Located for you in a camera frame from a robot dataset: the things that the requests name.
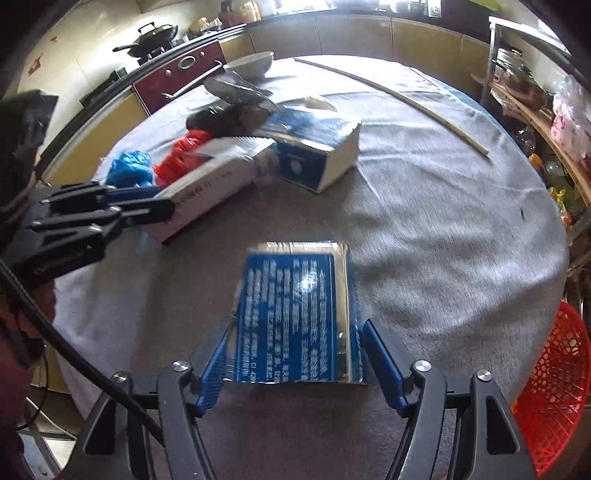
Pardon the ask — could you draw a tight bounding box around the black wok on stove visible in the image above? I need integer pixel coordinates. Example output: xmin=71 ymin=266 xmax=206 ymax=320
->
xmin=112 ymin=22 xmax=178 ymax=58

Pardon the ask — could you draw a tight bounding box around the blue plastic bag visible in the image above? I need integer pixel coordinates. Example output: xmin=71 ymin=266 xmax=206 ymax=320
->
xmin=105 ymin=151 xmax=153 ymax=188

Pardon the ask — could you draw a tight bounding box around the black plastic bag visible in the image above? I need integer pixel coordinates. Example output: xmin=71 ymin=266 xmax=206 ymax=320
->
xmin=185 ymin=72 xmax=280 ymax=138

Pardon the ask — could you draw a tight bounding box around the long wooden stick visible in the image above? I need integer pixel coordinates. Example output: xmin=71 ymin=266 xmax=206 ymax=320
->
xmin=293 ymin=56 xmax=490 ymax=157

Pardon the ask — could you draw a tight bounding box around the grey tablecloth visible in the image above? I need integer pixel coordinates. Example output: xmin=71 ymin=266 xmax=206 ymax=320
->
xmin=55 ymin=57 xmax=568 ymax=479

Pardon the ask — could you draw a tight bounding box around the red built-in oven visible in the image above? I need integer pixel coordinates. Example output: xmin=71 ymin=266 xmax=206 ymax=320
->
xmin=133 ymin=41 xmax=225 ymax=115

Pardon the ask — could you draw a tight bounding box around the pink white plastic bag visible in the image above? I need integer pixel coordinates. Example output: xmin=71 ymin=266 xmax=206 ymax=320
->
xmin=551 ymin=75 xmax=590 ymax=162

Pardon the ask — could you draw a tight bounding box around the white ceramic bowl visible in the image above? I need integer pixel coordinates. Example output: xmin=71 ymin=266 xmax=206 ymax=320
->
xmin=224 ymin=51 xmax=274 ymax=81

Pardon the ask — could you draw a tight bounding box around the red plastic basket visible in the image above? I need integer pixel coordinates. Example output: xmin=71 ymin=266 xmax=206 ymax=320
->
xmin=512 ymin=302 xmax=590 ymax=477

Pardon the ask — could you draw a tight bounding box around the blue white tissue box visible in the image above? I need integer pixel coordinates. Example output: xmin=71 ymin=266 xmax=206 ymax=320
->
xmin=254 ymin=107 xmax=361 ymax=194

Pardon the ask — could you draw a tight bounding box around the red plastic bag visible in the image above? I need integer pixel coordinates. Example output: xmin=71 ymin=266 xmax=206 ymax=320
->
xmin=152 ymin=130 xmax=213 ymax=189

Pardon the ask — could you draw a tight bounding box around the metal storage shelf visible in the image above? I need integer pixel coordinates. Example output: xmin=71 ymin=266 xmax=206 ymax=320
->
xmin=480 ymin=16 xmax=590 ymax=206

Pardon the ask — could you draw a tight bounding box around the blue foil snack packet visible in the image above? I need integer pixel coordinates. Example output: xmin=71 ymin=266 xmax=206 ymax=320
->
xmin=232 ymin=241 xmax=363 ymax=384

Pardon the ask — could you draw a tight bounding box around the black cable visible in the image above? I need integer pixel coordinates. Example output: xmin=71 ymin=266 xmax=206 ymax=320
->
xmin=0 ymin=260 xmax=165 ymax=446

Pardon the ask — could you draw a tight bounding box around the long white carton box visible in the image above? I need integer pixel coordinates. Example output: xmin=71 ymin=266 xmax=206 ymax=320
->
xmin=143 ymin=137 xmax=279 ymax=243

